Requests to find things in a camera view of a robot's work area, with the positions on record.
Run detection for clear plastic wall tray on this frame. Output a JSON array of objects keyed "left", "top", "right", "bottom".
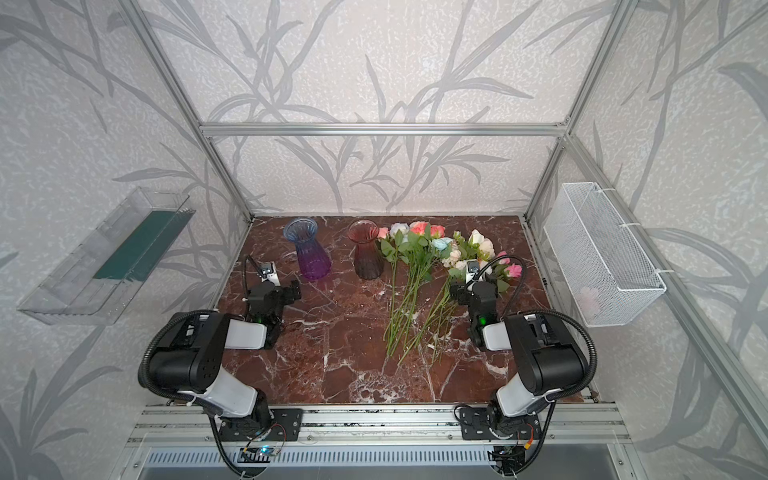
[{"left": 18, "top": 187, "right": 195, "bottom": 326}]

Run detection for red smoky glass vase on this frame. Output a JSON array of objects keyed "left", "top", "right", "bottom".
[{"left": 347, "top": 219, "right": 384, "bottom": 280}]

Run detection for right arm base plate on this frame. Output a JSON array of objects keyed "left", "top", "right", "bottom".
[{"left": 453, "top": 404, "right": 542, "bottom": 443}]

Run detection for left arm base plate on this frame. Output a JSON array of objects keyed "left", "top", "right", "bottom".
[{"left": 218, "top": 408, "right": 304, "bottom": 442}]

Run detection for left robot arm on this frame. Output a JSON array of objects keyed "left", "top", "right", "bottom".
[{"left": 138, "top": 280, "right": 303, "bottom": 442}]

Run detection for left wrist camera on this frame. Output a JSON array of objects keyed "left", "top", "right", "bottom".
[{"left": 257, "top": 262, "right": 281, "bottom": 286}]

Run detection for flower bunch on table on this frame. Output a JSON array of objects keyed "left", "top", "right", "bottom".
[{"left": 378, "top": 221, "right": 456, "bottom": 363}]

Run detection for aluminium frame rail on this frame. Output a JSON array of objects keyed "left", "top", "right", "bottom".
[{"left": 200, "top": 122, "right": 566, "bottom": 137}]

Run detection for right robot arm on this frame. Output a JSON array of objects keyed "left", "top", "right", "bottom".
[{"left": 450, "top": 281, "right": 597, "bottom": 448}]

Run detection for white wire mesh basket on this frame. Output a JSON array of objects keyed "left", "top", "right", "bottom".
[{"left": 544, "top": 182, "right": 667, "bottom": 327}]

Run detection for blue purple glass vase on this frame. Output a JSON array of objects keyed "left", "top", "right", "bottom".
[{"left": 283, "top": 218, "right": 331, "bottom": 281}]

